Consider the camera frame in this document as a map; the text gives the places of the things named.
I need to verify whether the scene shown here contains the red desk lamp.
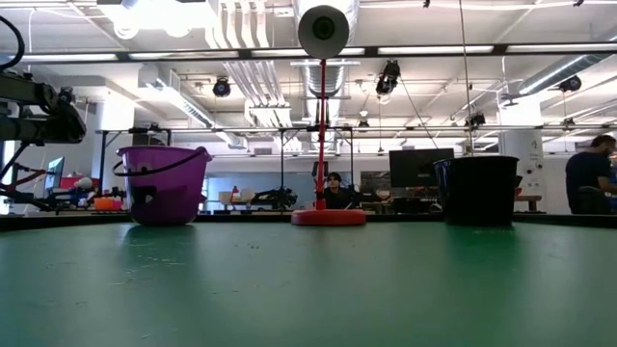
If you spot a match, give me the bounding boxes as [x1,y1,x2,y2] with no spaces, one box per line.
[290,4,367,227]

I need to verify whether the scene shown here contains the person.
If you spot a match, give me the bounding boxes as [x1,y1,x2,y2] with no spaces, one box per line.
[564,134,617,216]
[322,172,362,211]

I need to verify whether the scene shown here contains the black monitor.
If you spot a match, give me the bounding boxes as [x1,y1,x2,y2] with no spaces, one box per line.
[389,147,455,189]

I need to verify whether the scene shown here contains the green table mat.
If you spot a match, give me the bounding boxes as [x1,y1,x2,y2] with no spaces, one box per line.
[0,219,617,347]

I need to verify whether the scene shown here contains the purple plastic bucket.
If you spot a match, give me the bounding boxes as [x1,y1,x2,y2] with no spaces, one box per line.
[111,146,213,227]

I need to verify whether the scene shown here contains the black plastic bucket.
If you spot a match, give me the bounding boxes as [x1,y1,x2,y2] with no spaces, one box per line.
[432,153,523,227]

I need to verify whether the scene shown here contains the small computer monitor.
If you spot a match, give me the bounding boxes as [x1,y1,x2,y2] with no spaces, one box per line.
[44,156,67,194]

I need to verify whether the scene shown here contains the thin hanging cable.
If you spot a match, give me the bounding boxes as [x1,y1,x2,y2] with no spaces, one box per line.
[456,0,474,155]

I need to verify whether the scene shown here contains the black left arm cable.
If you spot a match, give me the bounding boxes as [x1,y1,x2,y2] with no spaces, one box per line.
[0,15,26,72]

